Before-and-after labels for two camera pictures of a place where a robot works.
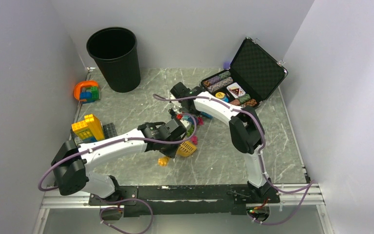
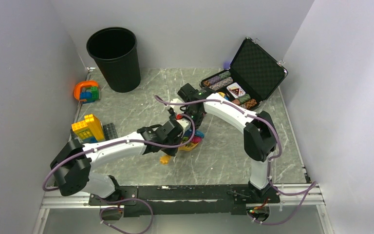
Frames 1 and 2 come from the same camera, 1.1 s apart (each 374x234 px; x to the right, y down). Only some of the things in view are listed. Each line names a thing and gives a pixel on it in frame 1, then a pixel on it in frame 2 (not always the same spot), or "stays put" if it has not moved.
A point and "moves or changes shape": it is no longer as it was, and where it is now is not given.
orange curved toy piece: (77, 88) stays put
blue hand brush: (207, 114) moves or changes shape
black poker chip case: (252, 77) stays put
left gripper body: (170, 149) stays put
